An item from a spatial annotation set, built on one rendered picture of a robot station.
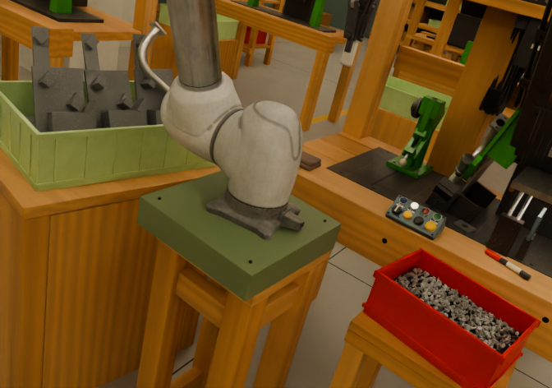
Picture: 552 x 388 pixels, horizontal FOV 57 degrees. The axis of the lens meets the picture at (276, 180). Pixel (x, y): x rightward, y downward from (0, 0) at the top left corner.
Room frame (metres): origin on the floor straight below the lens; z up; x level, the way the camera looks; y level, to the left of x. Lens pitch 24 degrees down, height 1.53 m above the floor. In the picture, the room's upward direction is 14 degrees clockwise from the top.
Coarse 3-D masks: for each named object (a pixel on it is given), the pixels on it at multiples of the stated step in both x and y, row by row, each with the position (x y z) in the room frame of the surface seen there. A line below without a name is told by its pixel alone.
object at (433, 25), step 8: (416, 0) 11.34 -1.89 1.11; (424, 8) 11.69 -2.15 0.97; (440, 8) 11.08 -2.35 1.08; (408, 16) 11.49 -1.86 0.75; (424, 16) 11.45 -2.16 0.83; (408, 24) 11.34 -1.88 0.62; (424, 24) 11.25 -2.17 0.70; (432, 24) 11.19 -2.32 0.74; (368, 40) 11.76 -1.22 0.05; (400, 40) 11.42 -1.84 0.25; (416, 40) 11.48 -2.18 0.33
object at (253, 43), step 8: (264, 0) 6.73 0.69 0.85; (272, 0) 6.94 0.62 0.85; (280, 0) 7.04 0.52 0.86; (280, 8) 7.06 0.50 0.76; (248, 32) 6.75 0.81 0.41; (256, 32) 6.69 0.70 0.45; (264, 32) 7.04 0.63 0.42; (248, 40) 6.78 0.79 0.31; (256, 40) 6.93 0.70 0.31; (264, 40) 7.08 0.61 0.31; (272, 40) 7.04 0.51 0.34; (248, 48) 6.63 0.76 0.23; (272, 48) 7.07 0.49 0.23; (248, 56) 6.67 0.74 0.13; (264, 56) 7.06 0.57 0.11; (248, 64) 6.66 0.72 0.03
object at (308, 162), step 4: (304, 152) 1.61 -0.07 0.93; (304, 156) 1.57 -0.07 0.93; (308, 156) 1.58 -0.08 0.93; (312, 156) 1.59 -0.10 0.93; (304, 160) 1.54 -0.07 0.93; (308, 160) 1.54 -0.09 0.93; (312, 160) 1.55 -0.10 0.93; (316, 160) 1.56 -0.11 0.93; (320, 160) 1.59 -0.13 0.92; (300, 164) 1.54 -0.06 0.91; (304, 164) 1.54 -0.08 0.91; (308, 164) 1.53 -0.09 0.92; (312, 164) 1.53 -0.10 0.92; (316, 164) 1.57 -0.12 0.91; (320, 164) 1.59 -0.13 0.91; (304, 168) 1.53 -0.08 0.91; (308, 168) 1.53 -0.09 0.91; (312, 168) 1.54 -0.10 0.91; (316, 168) 1.57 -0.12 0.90
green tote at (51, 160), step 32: (0, 96) 1.37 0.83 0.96; (32, 96) 1.54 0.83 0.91; (0, 128) 1.37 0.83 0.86; (32, 128) 1.21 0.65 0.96; (128, 128) 1.37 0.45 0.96; (160, 128) 1.45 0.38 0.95; (32, 160) 1.20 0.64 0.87; (64, 160) 1.24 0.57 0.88; (96, 160) 1.30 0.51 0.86; (128, 160) 1.38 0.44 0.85; (160, 160) 1.46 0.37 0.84; (192, 160) 1.56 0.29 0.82
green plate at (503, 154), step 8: (512, 120) 1.44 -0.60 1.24; (504, 128) 1.44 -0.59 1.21; (512, 128) 1.45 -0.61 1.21; (496, 136) 1.45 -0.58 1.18; (504, 136) 1.45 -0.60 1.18; (496, 144) 1.46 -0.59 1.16; (504, 144) 1.45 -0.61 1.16; (488, 152) 1.46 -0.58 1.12; (496, 152) 1.45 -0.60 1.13; (504, 152) 1.44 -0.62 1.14; (512, 152) 1.43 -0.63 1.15; (496, 160) 1.45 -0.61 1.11; (504, 160) 1.44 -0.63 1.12; (512, 160) 1.43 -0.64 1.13; (504, 168) 1.43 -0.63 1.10
